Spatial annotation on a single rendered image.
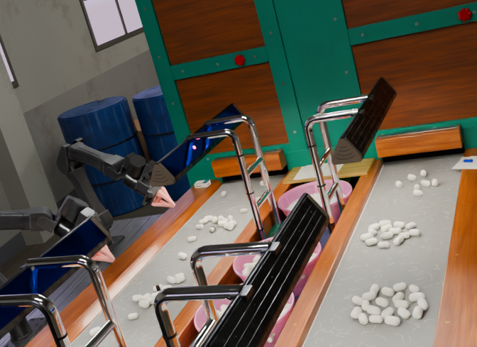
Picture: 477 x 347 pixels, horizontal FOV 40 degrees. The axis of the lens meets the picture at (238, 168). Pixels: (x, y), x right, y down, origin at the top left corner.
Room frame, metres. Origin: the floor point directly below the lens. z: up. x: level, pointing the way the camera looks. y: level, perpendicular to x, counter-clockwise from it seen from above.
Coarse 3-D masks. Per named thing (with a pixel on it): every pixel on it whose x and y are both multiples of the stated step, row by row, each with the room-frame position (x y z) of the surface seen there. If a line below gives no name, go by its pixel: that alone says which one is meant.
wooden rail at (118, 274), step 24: (192, 192) 2.58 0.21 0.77; (168, 216) 2.37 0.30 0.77; (144, 240) 2.20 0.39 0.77; (168, 240) 2.19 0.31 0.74; (120, 264) 2.04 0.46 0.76; (144, 264) 2.03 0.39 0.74; (120, 288) 1.90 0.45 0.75; (72, 312) 1.78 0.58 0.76; (96, 312) 1.77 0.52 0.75; (48, 336) 1.67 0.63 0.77; (72, 336) 1.66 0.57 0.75
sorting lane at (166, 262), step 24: (216, 192) 2.57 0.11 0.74; (240, 192) 2.49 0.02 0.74; (192, 216) 2.37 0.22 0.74; (216, 216) 2.30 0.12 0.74; (240, 216) 2.23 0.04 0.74; (216, 240) 2.08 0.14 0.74; (168, 264) 1.99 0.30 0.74; (144, 288) 1.86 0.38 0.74; (120, 312) 1.75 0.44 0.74; (144, 312) 1.71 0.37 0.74; (144, 336) 1.57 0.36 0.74
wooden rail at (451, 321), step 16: (464, 176) 1.99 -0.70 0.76; (464, 192) 1.86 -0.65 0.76; (464, 208) 1.76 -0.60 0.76; (464, 224) 1.66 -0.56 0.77; (464, 240) 1.57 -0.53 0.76; (448, 256) 1.51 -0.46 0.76; (464, 256) 1.49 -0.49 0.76; (448, 272) 1.43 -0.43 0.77; (464, 272) 1.41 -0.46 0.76; (448, 288) 1.36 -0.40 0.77; (464, 288) 1.35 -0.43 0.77; (448, 304) 1.30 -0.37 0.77; (464, 304) 1.28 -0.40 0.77; (448, 320) 1.24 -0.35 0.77; (464, 320) 1.23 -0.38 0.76; (448, 336) 1.19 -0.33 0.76; (464, 336) 1.17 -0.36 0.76
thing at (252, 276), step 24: (288, 216) 1.20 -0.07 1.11; (312, 216) 1.24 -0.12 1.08; (288, 240) 1.13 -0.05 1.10; (312, 240) 1.18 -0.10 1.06; (264, 264) 1.03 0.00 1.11; (288, 264) 1.07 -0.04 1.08; (264, 288) 0.99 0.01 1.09; (288, 288) 1.02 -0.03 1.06; (240, 312) 0.91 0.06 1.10; (264, 312) 0.94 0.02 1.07; (216, 336) 0.84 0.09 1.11; (240, 336) 0.87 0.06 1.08; (264, 336) 0.90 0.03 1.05
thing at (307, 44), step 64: (192, 0) 2.64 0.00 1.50; (256, 0) 2.51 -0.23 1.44; (320, 0) 2.42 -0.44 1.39; (384, 0) 2.32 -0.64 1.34; (448, 0) 2.23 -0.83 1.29; (192, 64) 2.65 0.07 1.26; (256, 64) 2.55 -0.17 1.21; (320, 64) 2.44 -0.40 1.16; (384, 64) 2.34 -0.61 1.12; (448, 64) 2.25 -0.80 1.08; (192, 128) 2.70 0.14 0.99; (256, 128) 2.58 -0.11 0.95; (384, 128) 2.36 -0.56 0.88
